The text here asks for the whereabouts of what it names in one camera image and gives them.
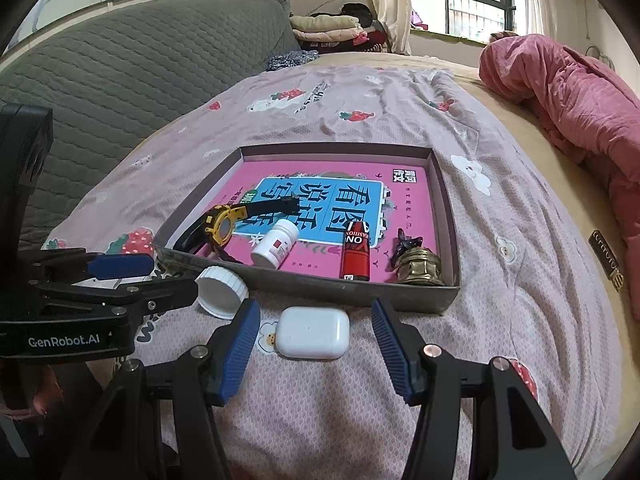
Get yellow black wrist watch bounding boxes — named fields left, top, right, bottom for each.
left=174, top=196, right=300, bottom=263

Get small white pill bottle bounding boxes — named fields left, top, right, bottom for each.
left=250, top=219, right=299, bottom=270

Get brass metal ornament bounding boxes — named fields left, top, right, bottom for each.
left=395, top=247, right=445, bottom=286

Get red black lighter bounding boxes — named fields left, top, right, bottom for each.
left=340, top=221, right=370, bottom=282

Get white ribbed jar lid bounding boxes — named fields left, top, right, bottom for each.
left=195, top=266, right=248, bottom=320

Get white earbuds case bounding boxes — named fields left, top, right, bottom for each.
left=274, top=307, right=350, bottom=360

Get black hair claw clip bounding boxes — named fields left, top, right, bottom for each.
left=390, top=228, right=423, bottom=269

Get pink strawberry bear bedsheet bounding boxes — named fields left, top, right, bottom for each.
left=47, top=66, right=622, bottom=479

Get grey quilted headboard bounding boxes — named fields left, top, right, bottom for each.
left=1, top=0, right=298, bottom=248

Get pink Chinese workbook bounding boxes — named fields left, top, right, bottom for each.
left=205, top=159, right=438, bottom=283

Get black gold mattress label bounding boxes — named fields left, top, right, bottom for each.
left=588, top=230, right=625, bottom=292

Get blue patterned folded cloth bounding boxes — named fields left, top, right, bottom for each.
left=266, top=50, right=320, bottom=72

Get pink crumpled quilt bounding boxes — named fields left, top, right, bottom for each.
left=480, top=34, right=639, bottom=316

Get stack of folded blankets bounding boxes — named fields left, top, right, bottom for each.
left=290, top=3, right=390, bottom=54

